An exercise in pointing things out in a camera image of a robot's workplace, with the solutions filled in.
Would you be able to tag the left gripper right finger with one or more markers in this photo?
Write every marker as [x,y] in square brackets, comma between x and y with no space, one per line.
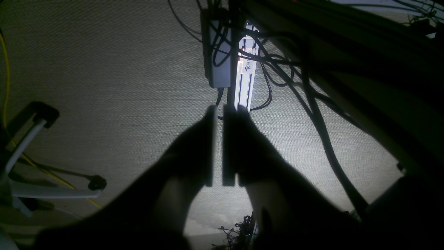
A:
[290,211]

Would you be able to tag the grey power strip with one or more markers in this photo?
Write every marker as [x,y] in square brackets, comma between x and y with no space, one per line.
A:
[216,37]

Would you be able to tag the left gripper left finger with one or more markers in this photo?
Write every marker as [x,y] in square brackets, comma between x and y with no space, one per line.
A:
[151,213]

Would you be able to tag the white aluminium rail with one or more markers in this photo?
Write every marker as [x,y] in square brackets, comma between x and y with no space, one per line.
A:
[246,70]

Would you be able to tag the white office chair base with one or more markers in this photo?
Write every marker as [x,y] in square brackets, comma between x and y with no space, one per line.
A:
[25,184]

